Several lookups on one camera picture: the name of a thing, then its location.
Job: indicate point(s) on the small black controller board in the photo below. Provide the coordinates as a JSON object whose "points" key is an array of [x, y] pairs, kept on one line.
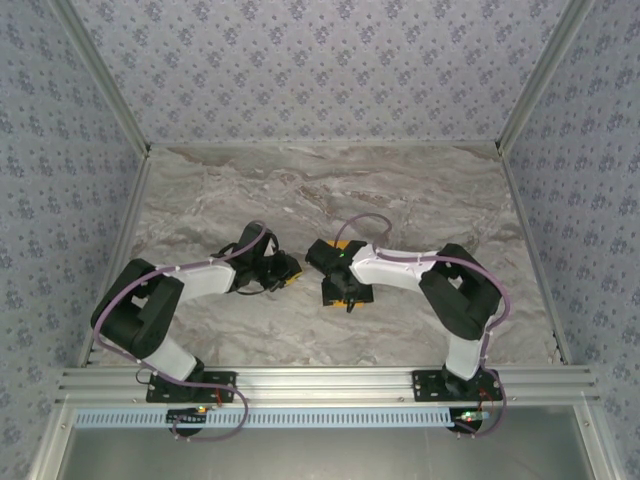
{"points": [[185, 417], [465, 425]]}

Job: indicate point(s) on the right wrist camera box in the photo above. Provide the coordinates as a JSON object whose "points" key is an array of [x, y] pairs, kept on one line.
{"points": [[320, 257]]}

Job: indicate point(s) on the aluminium table side rail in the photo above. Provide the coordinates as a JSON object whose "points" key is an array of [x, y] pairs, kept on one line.
{"points": [[531, 250], [120, 240]]}

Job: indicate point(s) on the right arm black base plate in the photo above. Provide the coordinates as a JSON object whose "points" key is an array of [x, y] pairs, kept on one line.
{"points": [[425, 387]]}

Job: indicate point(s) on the orange paper sheet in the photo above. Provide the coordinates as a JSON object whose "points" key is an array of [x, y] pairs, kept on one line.
{"points": [[367, 300]]}

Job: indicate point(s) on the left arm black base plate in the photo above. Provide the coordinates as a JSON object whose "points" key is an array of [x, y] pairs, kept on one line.
{"points": [[157, 395]]}

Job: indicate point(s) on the aluminium frame post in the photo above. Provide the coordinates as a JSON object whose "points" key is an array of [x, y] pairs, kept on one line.
{"points": [[541, 75], [104, 75]]}

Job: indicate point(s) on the aluminium mounting beam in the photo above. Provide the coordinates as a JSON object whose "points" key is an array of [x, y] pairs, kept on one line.
{"points": [[320, 385]]}

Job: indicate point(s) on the aluminium table end rail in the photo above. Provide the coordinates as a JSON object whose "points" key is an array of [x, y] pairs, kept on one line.
{"points": [[320, 145]]}

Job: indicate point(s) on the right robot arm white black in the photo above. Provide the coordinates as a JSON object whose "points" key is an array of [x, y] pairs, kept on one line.
{"points": [[465, 300]]}

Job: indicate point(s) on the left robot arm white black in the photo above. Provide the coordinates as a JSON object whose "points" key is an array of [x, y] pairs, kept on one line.
{"points": [[135, 310]]}

